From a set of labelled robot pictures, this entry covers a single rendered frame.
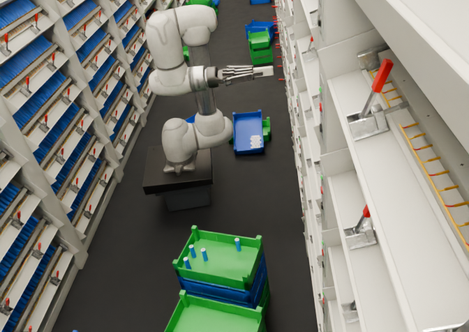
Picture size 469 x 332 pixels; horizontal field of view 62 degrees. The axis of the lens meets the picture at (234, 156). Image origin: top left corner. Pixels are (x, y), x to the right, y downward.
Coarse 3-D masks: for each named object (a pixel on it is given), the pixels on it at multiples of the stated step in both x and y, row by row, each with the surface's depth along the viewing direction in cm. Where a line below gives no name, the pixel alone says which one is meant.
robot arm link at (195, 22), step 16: (192, 16) 180; (208, 16) 182; (192, 32) 183; (208, 32) 186; (192, 48) 190; (192, 64) 195; (208, 64) 196; (208, 96) 203; (208, 112) 208; (208, 128) 209; (224, 128) 213; (208, 144) 214
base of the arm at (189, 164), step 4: (196, 152) 230; (192, 156) 221; (168, 160) 219; (188, 160) 219; (192, 160) 221; (168, 164) 220; (172, 164) 218; (176, 164) 217; (180, 164) 217; (184, 164) 218; (188, 164) 219; (192, 164) 220; (164, 168) 220; (168, 168) 219; (172, 168) 219; (176, 168) 216; (180, 168) 216; (184, 168) 218; (188, 168) 218; (192, 168) 218; (164, 172) 219; (176, 172) 217; (180, 172) 215
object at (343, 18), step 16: (336, 0) 53; (352, 0) 53; (336, 16) 54; (352, 16) 54; (336, 32) 55; (352, 32) 55; (320, 48) 64; (320, 64) 66; (336, 112) 63; (336, 128) 65; (320, 144) 77; (336, 144) 67; (320, 160) 80; (336, 224) 78
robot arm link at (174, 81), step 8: (184, 64) 137; (152, 72) 142; (160, 72) 136; (168, 72) 135; (176, 72) 135; (184, 72) 137; (152, 80) 139; (160, 80) 138; (168, 80) 137; (176, 80) 137; (184, 80) 138; (152, 88) 141; (160, 88) 139; (168, 88) 139; (176, 88) 139; (184, 88) 139
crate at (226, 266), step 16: (192, 240) 163; (208, 240) 165; (224, 240) 162; (240, 240) 158; (256, 240) 153; (208, 256) 158; (224, 256) 157; (240, 256) 156; (256, 256) 148; (176, 272) 151; (192, 272) 148; (208, 272) 152; (224, 272) 151; (240, 272) 150; (240, 288) 144
